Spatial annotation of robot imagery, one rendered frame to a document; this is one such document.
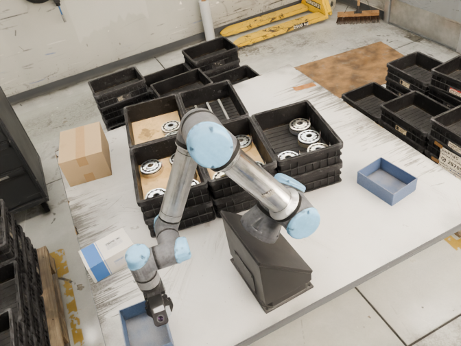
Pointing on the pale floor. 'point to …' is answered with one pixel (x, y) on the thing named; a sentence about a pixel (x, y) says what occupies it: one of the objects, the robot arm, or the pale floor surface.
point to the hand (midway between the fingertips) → (165, 319)
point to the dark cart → (19, 164)
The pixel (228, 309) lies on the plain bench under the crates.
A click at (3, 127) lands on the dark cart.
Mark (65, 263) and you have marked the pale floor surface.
